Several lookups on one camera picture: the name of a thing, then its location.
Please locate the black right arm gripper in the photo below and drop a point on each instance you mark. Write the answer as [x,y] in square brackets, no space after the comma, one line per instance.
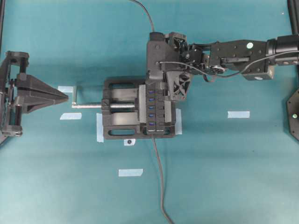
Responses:
[186,57]

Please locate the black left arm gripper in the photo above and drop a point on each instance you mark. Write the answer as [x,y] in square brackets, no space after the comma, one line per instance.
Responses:
[32,94]

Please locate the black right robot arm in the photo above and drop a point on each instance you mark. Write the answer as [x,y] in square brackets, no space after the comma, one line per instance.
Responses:
[254,60]

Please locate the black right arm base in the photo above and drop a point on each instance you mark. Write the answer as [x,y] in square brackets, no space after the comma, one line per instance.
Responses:
[292,106]

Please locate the black multi-port USB hub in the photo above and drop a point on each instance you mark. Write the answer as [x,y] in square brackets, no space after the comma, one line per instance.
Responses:
[155,112]

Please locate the blue tape near crank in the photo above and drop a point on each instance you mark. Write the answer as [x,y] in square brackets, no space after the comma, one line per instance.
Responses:
[65,89]

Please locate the blue tape left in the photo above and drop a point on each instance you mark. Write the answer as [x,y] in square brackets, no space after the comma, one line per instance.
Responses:
[71,116]

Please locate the blue tape vise right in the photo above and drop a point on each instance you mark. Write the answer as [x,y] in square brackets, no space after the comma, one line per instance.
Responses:
[178,125]

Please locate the blue tape vise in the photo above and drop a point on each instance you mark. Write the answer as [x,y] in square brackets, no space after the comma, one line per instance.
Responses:
[99,128]
[178,125]

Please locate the black bench vise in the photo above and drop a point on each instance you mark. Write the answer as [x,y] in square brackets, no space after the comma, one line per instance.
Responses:
[123,108]

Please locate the blue tape right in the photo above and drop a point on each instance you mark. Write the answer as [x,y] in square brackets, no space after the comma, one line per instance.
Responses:
[238,114]

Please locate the small taped black screw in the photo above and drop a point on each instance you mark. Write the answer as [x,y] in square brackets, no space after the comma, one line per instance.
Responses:
[129,142]

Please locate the blue tape vise left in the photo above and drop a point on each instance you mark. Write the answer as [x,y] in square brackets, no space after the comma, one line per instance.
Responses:
[99,128]

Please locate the blue tape bottom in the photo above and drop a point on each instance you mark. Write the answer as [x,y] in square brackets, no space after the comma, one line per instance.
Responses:
[130,172]

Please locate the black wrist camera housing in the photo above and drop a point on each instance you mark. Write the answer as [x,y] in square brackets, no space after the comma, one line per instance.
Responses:
[161,47]

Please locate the silver vise crank handle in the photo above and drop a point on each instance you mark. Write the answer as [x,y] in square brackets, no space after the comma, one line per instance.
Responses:
[76,105]

